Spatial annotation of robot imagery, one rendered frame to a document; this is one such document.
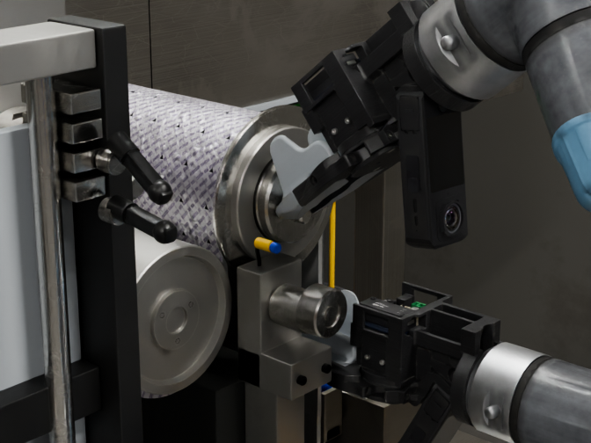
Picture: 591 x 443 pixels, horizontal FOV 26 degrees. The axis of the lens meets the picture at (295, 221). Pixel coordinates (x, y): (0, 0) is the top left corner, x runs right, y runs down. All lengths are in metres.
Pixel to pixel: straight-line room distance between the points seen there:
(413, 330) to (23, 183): 0.42
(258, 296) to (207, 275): 0.04
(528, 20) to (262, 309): 0.35
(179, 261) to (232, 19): 0.52
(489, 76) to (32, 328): 0.33
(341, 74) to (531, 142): 2.60
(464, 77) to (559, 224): 2.66
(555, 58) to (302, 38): 0.79
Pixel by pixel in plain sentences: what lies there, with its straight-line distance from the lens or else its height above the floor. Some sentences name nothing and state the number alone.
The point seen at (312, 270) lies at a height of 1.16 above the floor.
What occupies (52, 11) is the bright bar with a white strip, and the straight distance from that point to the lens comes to 0.84.
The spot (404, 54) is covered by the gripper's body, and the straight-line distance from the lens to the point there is 0.88.
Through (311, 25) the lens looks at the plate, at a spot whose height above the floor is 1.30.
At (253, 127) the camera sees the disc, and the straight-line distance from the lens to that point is 1.02.
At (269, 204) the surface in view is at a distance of 1.02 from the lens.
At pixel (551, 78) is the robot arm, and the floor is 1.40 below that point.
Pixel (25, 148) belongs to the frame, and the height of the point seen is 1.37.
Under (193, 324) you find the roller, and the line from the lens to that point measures 1.02.
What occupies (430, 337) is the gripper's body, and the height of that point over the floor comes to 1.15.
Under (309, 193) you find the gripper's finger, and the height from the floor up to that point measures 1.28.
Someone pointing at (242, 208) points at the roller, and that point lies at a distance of 1.02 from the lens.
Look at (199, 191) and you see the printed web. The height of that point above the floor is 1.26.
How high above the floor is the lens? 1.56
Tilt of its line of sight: 18 degrees down
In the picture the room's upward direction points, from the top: straight up
